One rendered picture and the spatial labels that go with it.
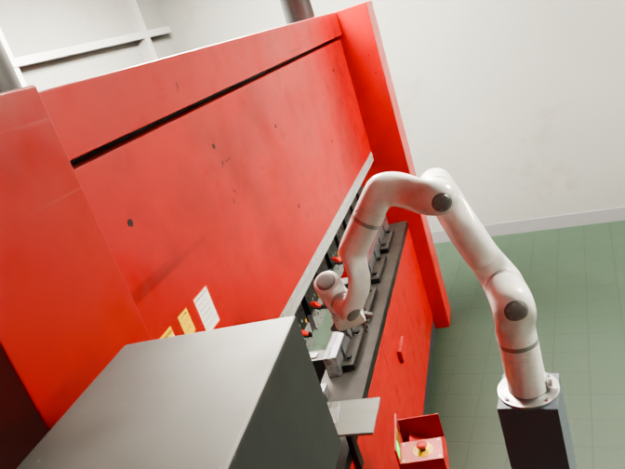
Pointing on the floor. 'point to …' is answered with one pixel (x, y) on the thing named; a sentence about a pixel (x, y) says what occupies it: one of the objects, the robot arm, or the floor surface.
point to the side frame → (388, 138)
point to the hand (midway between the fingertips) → (356, 329)
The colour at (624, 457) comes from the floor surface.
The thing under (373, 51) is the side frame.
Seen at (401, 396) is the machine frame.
